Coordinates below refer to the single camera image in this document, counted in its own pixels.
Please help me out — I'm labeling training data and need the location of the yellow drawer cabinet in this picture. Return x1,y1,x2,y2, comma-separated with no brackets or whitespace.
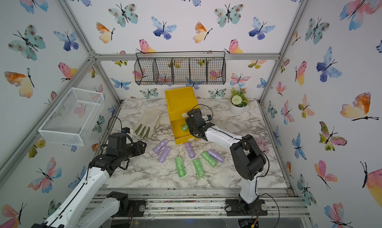
165,87,198,144

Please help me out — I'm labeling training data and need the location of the green bag roll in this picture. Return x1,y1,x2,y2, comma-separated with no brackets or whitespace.
181,124,189,132
201,151,217,168
175,156,186,177
193,158,205,178

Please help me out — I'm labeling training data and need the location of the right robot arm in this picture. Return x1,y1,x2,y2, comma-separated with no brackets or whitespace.
186,108,268,206

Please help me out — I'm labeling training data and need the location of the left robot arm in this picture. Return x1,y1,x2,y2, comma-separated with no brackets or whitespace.
33,128,147,228

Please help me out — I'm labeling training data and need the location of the purple bag roll middle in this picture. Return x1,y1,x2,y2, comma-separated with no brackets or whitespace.
185,142,196,159

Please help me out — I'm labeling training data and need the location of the purple bag roll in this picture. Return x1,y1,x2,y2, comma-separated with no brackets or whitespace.
208,149,224,163
185,142,196,159
158,146,171,163
153,139,169,154

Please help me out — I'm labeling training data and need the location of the purple bag roll right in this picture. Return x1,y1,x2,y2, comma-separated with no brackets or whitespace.
208,149,224,163

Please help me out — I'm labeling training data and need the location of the white green work glove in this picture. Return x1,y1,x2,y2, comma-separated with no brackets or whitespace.
133,108,163,138

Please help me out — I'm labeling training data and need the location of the purple bag roll upper left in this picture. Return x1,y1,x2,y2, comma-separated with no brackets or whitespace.
153,139,169,154

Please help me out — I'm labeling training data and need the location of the purple bag roll lower left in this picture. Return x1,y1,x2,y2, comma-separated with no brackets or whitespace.
158,146,171,163

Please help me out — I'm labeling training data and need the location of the potted artificial plant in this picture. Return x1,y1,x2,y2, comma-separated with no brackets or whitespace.
230,87,249,116

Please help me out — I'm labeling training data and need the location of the pink coral ornament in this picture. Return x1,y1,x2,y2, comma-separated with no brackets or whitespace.
256,138,270,155

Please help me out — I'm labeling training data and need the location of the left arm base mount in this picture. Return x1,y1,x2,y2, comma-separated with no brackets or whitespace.
106,191,147,218

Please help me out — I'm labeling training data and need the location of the white mesh wall basket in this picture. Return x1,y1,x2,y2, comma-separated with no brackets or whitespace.
38,87,104,146

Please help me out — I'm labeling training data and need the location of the black wire wall basket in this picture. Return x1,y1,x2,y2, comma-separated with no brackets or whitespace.
133,51,226,86

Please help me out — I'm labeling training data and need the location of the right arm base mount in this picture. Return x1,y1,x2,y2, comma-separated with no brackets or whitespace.
224,198,268,217

